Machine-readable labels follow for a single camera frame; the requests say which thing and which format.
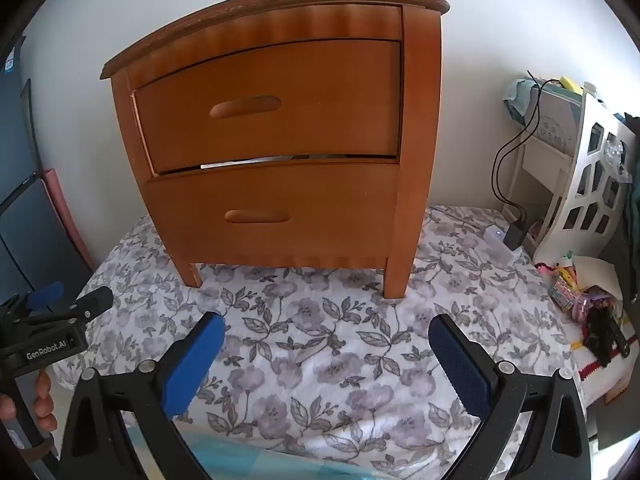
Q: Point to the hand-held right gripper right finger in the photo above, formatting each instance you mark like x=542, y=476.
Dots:
x=462, y=370

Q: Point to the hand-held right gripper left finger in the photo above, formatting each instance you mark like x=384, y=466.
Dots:
x=195, y=365

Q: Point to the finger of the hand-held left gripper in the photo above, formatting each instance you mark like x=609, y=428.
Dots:
x=97, y=299
x=47, y=292

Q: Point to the person's left hand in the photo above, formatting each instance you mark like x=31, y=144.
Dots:
x=45, y=405

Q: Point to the dark blue panel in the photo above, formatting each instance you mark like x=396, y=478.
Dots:
x=25, y=220

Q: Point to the pink mat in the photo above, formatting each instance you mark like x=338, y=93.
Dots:
x=67, y=215

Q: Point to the colourful toy box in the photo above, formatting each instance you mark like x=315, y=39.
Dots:
x=565, y=292

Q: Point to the grey floral blanket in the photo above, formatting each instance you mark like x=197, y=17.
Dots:
x=325, y=335

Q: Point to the red yellow crochet mat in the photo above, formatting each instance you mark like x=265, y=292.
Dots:
x=597, y=377

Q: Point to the white power strip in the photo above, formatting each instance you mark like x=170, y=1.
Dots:
x=492, y=237

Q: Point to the black charger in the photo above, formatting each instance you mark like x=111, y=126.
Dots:
x=514, y=236

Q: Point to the black toy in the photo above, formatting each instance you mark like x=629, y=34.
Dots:
x=602, y=332

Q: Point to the white cutout rack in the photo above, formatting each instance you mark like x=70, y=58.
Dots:
x=582, y=170

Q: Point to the wooden nightstand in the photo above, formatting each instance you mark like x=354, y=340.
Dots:
x=421, y=110

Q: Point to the clear plastic bag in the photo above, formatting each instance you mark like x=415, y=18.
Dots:
x=617, y=155

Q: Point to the pale booklet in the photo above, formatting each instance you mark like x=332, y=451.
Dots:
x=560, y=120

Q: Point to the teal cloth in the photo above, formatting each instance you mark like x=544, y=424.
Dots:
x=517, y=97

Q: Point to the yellow pad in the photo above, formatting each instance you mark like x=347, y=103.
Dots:
x=572, y=84

